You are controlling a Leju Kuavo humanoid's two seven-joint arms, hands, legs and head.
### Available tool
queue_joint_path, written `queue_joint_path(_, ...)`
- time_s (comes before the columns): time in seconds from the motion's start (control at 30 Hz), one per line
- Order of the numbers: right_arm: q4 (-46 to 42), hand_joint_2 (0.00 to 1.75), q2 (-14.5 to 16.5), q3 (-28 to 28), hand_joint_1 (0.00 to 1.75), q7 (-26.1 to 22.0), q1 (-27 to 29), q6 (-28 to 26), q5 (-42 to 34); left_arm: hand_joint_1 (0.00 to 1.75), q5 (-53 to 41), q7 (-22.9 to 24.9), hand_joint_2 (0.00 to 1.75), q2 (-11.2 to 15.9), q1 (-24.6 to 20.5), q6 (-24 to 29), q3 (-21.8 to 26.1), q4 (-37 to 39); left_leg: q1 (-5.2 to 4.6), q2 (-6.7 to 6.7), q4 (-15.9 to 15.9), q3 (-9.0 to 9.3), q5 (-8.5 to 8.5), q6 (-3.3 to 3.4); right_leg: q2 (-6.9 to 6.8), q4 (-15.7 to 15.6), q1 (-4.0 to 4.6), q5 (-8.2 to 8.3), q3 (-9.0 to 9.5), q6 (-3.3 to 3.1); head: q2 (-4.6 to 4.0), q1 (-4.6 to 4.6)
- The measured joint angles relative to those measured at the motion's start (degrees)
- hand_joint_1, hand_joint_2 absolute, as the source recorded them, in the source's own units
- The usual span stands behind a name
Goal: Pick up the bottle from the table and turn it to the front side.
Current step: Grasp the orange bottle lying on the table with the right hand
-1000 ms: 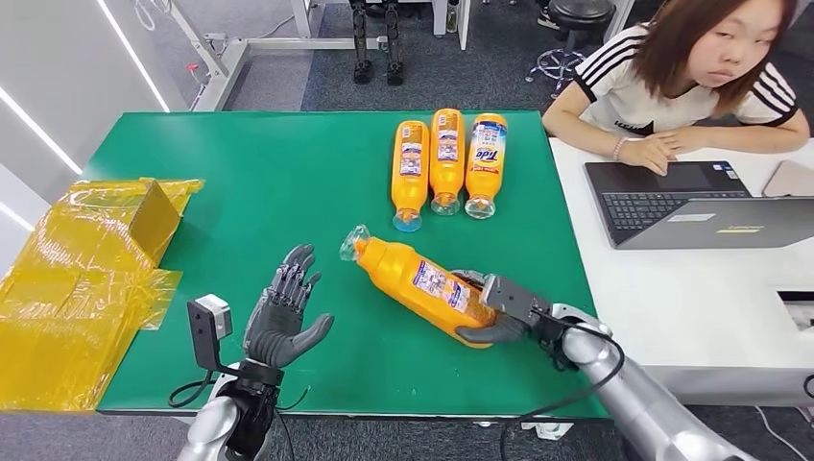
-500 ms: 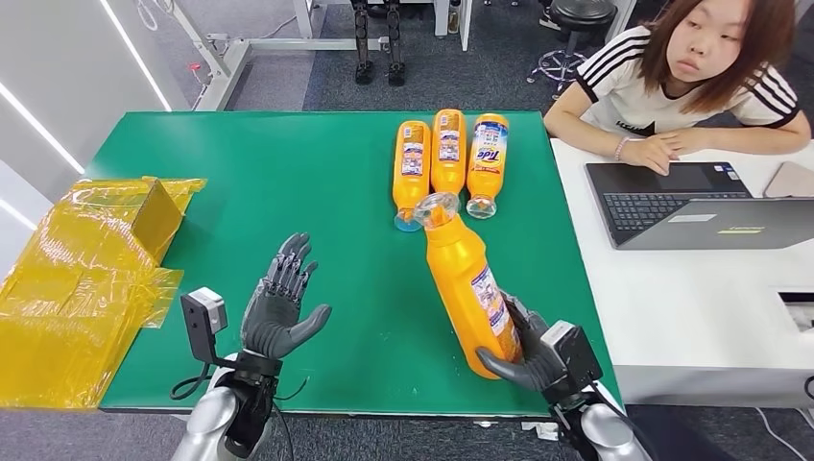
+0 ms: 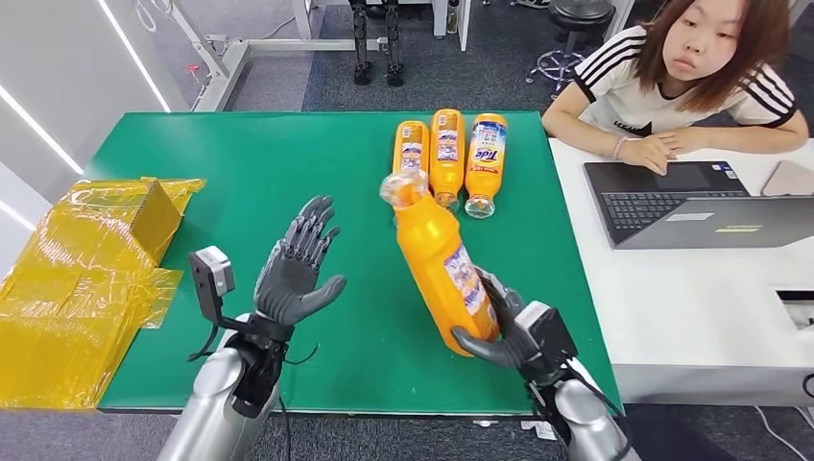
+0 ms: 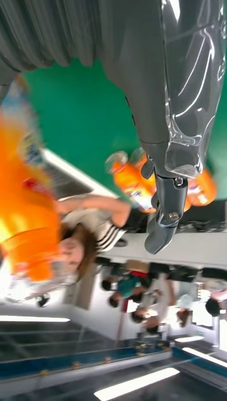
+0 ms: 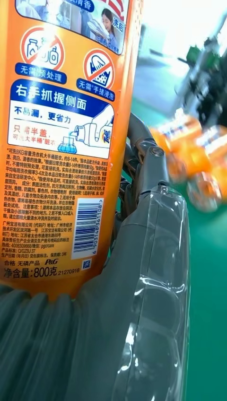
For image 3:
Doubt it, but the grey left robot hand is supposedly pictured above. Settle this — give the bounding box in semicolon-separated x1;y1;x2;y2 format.
252;195;347;328

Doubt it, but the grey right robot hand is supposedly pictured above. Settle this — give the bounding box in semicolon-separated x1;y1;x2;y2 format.
449;267;541;374

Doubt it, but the orange Tide label bottle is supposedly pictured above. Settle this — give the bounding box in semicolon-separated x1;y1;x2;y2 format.
465;112;509;220

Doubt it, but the orange detergent bottle blue cap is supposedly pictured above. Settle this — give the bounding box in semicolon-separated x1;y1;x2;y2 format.
391;120;432;178

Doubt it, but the green table mat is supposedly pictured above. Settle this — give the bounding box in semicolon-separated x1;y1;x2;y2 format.
83;110;623;418

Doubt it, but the yellow film wrapped box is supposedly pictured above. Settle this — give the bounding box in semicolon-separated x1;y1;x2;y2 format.
0;177;208;412

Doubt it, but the person's right hand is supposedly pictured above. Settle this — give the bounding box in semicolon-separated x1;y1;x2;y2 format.
619;134;672;177

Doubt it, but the person's hand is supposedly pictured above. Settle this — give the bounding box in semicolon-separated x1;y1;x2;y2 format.
655;127;701;158
619;134;672;177

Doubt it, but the black robot leg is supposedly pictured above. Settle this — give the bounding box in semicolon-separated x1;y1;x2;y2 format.
382;0;406;87
347;0;375;85

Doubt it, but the grey open laptop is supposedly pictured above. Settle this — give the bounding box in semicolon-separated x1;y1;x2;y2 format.
583;159;814;251

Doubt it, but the white light strip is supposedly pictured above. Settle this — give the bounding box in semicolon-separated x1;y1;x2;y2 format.
0;85;85;176
95;0;172;114

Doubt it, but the person's left hand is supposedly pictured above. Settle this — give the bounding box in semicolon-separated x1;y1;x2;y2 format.
655;127;701;158

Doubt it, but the person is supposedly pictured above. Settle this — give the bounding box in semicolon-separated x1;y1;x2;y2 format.
540;0;810;177

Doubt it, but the white box with dark slot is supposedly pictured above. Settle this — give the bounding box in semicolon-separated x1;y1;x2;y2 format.
776;289;814;333

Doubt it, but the white background desk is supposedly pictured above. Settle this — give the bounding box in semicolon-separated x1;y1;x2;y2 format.
291;0;473;52

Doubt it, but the pale pink phone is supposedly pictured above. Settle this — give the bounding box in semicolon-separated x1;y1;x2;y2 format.
760;159;814;198

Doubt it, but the black round stool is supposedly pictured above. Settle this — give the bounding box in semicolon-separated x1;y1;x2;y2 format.
526;0;617;97

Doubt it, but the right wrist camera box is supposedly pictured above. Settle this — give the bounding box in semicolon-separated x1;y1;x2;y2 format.
514;301;580;383

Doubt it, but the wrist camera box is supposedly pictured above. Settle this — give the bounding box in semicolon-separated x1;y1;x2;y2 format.
514;301;580;383
186;246;236;325

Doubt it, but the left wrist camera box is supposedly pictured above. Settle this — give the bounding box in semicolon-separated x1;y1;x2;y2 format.
186;246;236;325

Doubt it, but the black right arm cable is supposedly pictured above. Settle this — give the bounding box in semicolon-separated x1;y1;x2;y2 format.
563;359;628;422

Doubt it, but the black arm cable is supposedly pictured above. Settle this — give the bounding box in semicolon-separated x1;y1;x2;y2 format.
185;321;223;364
563;359;628;422

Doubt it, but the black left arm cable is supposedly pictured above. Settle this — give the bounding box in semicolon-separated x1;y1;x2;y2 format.
185;321;223;364

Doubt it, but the white metal stand frame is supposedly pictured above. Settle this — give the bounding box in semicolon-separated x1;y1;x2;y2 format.
170;0;389;112

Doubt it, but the white floor cable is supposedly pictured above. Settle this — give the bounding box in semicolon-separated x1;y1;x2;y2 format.
753;406;809;461

